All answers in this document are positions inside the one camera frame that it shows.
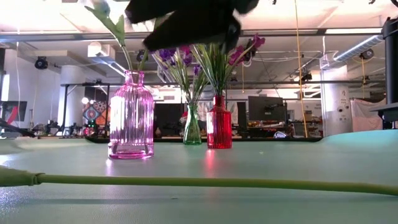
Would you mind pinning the colourful patterned panel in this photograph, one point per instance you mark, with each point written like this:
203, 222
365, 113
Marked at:
93, 113

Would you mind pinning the white pillar with signs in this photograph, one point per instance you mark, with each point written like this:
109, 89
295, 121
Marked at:
337, 109

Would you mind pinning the dark small monitor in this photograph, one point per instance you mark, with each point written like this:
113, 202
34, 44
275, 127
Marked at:
15, 109

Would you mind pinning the grey side desk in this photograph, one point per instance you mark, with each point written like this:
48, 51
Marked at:
388, 112

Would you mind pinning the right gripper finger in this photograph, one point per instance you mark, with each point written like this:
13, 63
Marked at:
149, 11
186, 34

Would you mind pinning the green table mat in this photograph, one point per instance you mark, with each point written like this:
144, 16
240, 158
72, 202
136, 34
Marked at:
280, 168

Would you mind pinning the black ceiling lamp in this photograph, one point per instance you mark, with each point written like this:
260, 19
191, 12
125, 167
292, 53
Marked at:
140, 56
41, 63
367, 54

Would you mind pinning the green glass vase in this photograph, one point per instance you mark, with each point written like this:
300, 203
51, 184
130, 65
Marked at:
192, 133

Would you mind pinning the black monitor pole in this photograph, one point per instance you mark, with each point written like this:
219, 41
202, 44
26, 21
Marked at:
391, 62

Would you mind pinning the black background monitor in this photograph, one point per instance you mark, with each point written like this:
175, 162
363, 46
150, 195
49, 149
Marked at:
265, 109

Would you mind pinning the silver ceiling duct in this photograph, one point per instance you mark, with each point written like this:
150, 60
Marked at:
357, 48

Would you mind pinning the white plain pillar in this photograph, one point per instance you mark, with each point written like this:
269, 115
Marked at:
73, 77

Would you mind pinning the white artificial tulip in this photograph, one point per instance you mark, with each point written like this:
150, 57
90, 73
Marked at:
186, 182
117, 29
143, 62

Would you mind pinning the red ribbed glass vase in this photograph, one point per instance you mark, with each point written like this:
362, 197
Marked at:
219, 127

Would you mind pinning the pink cloth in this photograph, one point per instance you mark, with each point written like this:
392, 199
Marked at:
367, 118

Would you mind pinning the pink ribbed glass vase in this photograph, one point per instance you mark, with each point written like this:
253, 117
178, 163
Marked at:
130, 124

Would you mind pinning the purple artificial flower bunch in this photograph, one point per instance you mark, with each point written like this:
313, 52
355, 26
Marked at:
168, 53
196, 70

